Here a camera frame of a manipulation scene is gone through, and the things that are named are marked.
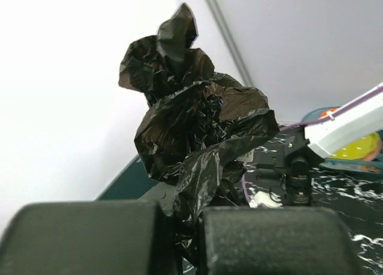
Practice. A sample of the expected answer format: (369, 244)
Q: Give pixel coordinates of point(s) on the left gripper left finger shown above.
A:
(99, 237)

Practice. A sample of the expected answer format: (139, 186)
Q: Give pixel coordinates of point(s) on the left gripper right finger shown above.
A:
(291, 240)

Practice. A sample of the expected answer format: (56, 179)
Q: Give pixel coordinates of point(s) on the black trash bag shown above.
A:
(198, 124)

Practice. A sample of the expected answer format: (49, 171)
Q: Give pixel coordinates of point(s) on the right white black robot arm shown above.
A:
(348, 138)

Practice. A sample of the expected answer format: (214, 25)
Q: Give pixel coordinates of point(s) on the dark green trash bin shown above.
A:
(133, 183)

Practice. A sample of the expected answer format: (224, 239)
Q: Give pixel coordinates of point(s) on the black marble pattern mat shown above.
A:
(356, 197)

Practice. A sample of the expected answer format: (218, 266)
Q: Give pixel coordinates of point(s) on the orange plastic cup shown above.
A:
(328, 114)

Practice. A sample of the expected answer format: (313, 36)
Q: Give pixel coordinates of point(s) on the blue transparent plastic tray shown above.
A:
(358, 166)

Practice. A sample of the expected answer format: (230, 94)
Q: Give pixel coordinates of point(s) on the yellow plastic plate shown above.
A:
(358, 149)

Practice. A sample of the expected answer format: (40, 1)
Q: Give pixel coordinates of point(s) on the pink plastic plate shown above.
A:
(374, 154)

